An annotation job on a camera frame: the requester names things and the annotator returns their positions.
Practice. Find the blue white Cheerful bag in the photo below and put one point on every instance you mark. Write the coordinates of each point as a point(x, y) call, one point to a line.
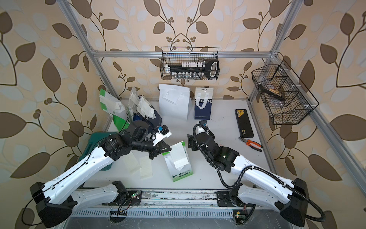
point(133, 103)

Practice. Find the large white paper bag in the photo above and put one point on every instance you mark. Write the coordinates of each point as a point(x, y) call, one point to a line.
point(174, 101)

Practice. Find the black box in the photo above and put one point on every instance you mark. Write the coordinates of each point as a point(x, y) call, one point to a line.
point(244, 124)

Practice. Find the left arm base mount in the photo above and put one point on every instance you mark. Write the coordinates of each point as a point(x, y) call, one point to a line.
point(124, 200)

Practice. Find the green white bag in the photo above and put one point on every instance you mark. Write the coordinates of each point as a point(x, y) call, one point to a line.
point(115, 108)
point(177, 174)

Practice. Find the green tool case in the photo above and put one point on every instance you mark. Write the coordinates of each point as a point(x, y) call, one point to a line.
point(94, 146)

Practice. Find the navy bag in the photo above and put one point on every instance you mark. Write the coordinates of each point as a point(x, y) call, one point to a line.
point(154, 123)
point(203, 103)

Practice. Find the right wire basket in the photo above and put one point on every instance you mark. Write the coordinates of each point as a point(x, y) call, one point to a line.
point(300, 101)

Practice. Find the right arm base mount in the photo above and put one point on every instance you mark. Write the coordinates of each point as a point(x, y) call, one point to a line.
point(230, 198)

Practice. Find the orange handled pliers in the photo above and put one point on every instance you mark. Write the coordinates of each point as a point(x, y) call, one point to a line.
point(252, 144)

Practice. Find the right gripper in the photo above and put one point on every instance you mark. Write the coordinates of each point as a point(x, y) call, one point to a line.
point(192, 140)

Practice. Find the wire basket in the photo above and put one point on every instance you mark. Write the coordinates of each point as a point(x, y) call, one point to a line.
point(300, 101)
point(178, 54)

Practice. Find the dark tool in basket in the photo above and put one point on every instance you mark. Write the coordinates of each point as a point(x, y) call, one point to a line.
point(273, 93)

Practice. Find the aluminium frame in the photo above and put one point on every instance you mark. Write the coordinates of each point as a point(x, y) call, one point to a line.
point(300, 64)

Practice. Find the navy bag front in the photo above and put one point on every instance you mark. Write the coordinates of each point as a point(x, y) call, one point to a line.
point(154, 123)

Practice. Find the black socket set holder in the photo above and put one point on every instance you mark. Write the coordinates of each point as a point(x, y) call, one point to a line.
point(208, 68)

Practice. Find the back wire basket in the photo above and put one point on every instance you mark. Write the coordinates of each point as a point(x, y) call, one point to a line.
point(178, 54)

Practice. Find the navy bag rear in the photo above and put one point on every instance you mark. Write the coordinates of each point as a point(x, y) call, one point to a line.
point(203, 103)

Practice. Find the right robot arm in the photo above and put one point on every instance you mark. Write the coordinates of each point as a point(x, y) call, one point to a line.
point(251, 184)

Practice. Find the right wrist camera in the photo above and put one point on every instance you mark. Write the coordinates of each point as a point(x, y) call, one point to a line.
point(203, 127)

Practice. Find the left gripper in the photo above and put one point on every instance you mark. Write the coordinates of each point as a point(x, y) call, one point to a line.
point(160, 148)

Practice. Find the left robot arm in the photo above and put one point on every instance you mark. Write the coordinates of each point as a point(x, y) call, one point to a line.
point(59, 198)

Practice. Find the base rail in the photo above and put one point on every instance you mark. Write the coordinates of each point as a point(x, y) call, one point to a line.
point(176, 204)

